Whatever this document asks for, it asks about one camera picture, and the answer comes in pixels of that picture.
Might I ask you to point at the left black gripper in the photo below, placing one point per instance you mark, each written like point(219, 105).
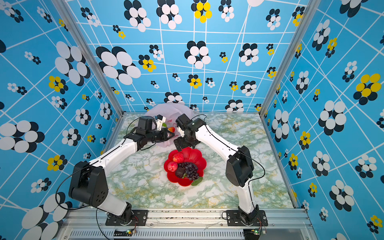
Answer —
point(164, 137)

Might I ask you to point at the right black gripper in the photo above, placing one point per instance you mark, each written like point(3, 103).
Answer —
point(180, 140)

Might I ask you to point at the yellow red mango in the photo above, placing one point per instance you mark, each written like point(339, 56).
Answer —
point(172, 129)

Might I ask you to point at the red flower-shaped plate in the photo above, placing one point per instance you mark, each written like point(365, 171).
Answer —
point(190, 155)

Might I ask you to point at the red strawberry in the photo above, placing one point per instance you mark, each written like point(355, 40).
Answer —
point(178, 158)

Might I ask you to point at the pink plastic bag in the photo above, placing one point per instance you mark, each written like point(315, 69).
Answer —
point(171, 112)

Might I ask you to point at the pink red apple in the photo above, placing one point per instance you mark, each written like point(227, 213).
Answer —
point(172, 166)

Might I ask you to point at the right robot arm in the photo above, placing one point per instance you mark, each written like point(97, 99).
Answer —
point(239, 163)

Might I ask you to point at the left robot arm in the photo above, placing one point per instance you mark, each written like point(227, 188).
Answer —
point(89, 180)

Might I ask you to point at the dark purple grape bunch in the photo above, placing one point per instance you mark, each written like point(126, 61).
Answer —
point(191, 171)

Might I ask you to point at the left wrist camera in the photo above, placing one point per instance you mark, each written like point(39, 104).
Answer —
point(160, 122)

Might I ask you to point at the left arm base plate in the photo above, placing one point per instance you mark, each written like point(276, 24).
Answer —
point(130, 218)

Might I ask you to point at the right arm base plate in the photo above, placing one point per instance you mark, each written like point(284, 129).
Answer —
point(238, 218)

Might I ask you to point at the aluminium front rail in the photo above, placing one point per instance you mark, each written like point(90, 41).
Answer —
point(189, 224)

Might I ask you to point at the left aluminium corner post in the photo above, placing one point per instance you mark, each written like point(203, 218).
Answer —
point(64, 12)

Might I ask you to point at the aluminium corner post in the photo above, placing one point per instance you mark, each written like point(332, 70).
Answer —
point(288, 57)
point(64, 12)

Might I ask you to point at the right aluminium corner post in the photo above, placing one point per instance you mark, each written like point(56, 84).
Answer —
point(288, 57)

